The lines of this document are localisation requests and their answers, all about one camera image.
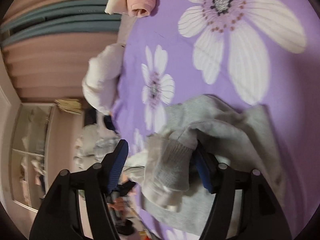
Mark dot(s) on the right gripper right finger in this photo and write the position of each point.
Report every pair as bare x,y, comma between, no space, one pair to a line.
261,216

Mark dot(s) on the pink curtain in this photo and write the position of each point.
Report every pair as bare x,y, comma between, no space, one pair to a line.
48,67

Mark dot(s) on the dark navy clothing item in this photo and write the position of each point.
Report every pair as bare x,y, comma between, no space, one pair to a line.
107,119

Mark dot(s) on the grey plaid pillow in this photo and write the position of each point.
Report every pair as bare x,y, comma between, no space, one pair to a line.
92,145

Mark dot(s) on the person's left hand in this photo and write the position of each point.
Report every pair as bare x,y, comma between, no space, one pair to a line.
118,204

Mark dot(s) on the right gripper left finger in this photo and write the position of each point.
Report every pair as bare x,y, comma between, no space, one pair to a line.
59,214

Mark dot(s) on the purple floral bed sheet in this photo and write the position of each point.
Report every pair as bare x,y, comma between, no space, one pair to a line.
246,52

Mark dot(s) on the white fluffy folded blanket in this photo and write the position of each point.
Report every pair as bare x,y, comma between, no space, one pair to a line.
100,83

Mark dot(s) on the teal curtain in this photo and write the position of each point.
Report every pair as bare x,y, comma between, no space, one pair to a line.
72,16

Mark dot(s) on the yellow tassel fringe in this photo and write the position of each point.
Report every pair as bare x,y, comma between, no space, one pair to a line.
72,106

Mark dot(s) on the white shelf cabinet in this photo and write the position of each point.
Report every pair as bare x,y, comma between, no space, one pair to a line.
27,160

